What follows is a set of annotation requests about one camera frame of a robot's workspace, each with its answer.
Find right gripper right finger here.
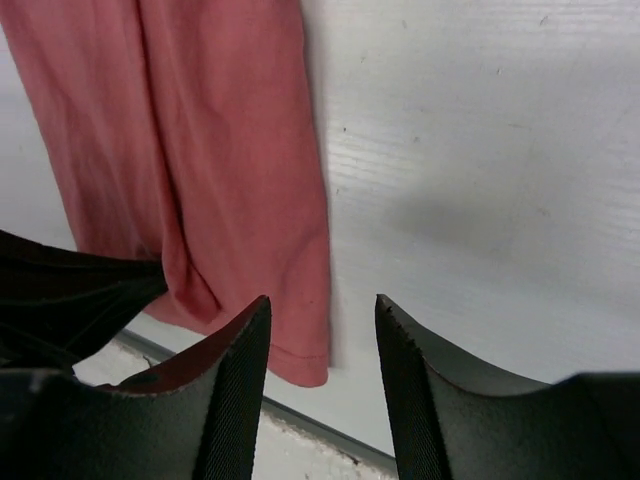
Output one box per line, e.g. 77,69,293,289
375,295,639,479

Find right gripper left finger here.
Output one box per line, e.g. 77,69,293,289
1,296,271,479

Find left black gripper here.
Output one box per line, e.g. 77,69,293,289
1,232,168,370

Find pink t shirt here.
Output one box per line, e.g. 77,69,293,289
1,1,330,387

